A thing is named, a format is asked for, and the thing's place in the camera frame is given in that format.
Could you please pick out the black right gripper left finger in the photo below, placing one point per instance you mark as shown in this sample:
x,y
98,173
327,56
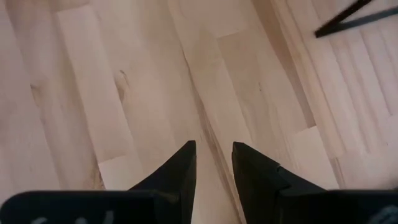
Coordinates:
x,y
183,174

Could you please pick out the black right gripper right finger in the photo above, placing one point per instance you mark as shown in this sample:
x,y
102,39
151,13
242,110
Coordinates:
x,y
255,177

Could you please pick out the wooden shelf with black legs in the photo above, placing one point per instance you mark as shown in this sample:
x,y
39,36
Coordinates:
x,y
329,28

